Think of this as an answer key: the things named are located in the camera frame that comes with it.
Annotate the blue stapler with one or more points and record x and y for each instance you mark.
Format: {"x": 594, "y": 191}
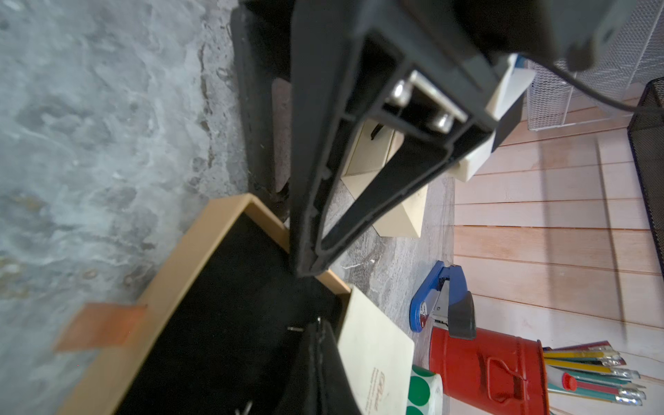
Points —
{"x": 445, "y": 301}

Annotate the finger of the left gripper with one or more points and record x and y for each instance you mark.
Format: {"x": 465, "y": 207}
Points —
{"x": 261, "y": 44}
{"x": 422, "y": 70}

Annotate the green sticker roll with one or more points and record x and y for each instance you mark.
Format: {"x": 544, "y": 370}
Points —
{"x": 425, "y": 394}

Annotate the black mesh wall basket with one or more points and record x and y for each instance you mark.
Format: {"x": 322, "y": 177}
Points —
{"x": 645, "y": 133}

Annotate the pens in cup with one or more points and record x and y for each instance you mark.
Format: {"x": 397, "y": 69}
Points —
{"x": 594, "y": 371}

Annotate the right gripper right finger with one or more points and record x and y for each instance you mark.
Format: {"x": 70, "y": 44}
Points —
{"x": 333, "y": 392}

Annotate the large cream jewelry box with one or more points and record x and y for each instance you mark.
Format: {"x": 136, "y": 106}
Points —
{"x": 209, "y": 334}

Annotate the red pen holder cup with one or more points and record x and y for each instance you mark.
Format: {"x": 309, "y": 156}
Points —
{"x": 495, "y": 372}

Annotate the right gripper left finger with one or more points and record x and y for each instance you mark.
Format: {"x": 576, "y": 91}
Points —
{"x": 301, "y": 392}

